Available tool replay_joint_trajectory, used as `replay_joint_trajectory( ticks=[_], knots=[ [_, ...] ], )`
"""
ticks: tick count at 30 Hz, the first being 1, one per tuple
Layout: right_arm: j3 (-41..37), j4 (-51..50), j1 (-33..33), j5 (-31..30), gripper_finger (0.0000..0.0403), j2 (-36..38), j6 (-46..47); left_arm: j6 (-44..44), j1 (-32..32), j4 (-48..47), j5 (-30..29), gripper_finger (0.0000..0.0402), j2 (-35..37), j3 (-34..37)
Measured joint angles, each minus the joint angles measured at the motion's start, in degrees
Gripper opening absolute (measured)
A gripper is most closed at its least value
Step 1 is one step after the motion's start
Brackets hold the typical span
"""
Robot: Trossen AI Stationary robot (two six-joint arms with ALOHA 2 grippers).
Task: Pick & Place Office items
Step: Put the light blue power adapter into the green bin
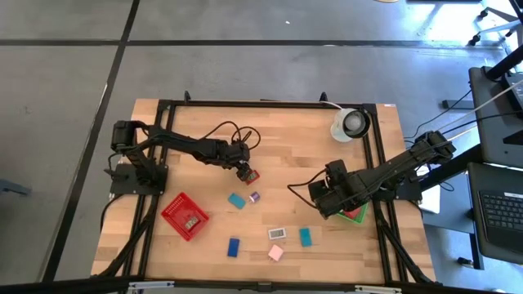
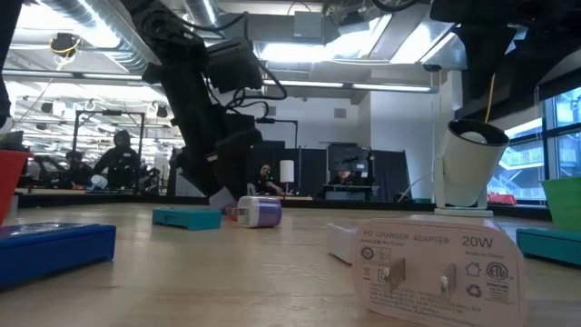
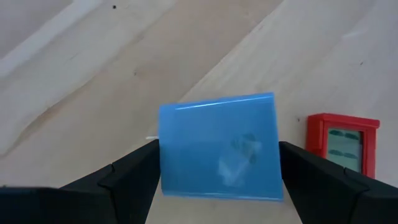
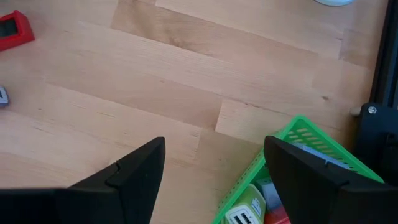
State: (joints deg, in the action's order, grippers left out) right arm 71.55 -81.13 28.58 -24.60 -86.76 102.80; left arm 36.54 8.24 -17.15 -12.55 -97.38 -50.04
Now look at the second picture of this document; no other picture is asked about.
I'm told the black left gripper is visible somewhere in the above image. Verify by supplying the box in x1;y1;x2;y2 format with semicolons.
169;112;265;201

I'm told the grey multi-port charger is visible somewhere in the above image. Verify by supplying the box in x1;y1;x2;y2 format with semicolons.
209;186;238;212

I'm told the teal box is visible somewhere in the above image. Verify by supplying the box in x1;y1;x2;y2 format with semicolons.
515;226;581;267
152;207;222;232

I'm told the purple white charger adapter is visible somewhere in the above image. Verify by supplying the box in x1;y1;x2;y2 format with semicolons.
235;194;283;229

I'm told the dark office desk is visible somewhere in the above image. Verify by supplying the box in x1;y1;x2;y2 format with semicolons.
322;183;378;202

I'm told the grey cloth cover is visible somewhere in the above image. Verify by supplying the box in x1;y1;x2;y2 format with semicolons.
167;154;203;198

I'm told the person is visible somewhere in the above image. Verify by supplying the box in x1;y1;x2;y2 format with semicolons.
93;129;143;192
63;151;94;188
247;163;286;196

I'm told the white table lamp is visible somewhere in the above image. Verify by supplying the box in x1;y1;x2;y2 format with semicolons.
279;159;296;195

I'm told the black partition screen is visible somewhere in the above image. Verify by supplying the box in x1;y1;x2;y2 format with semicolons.
247;140;329;197

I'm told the black monitor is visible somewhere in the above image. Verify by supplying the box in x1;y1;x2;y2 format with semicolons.
327;143;371;174

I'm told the black curtain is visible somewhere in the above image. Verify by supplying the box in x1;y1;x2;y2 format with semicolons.
368;149;410;200

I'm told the blue flat box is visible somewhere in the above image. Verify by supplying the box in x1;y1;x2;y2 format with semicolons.
0;222;117;292

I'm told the long ceiling light strip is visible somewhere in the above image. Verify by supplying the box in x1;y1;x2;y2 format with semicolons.
0;67;439;94

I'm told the red plastic basket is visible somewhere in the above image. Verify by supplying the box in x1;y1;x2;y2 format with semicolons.
0;149;35;228

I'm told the white 20W charger adapter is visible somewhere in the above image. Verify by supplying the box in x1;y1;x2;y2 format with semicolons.
351;216;528;327

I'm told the red bag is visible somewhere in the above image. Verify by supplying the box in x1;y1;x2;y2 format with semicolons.
487;193;517;207

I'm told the green plastic basket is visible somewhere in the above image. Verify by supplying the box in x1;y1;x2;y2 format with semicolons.
543;176;581;231

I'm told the black gantry frame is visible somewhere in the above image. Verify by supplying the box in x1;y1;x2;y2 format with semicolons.
256;116;300;149
72;109;147;194

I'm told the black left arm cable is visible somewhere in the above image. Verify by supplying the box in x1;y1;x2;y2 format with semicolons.
181;11;290;120

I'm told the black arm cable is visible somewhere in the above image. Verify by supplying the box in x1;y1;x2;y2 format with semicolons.
181;11;290;120
370;0;421;14

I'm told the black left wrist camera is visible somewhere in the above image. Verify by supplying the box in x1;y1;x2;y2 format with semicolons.
206;36;265;95

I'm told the white projector cable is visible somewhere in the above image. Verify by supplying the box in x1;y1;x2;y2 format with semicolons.
398;171;438;202

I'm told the black yellow cable reel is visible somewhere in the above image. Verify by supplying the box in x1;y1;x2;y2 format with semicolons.
48;31;84;60

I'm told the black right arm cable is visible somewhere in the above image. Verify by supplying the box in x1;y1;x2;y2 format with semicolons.
370;0;421;14

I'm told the yellow hanging cable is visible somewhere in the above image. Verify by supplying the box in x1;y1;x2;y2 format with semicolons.
483;72;497;124

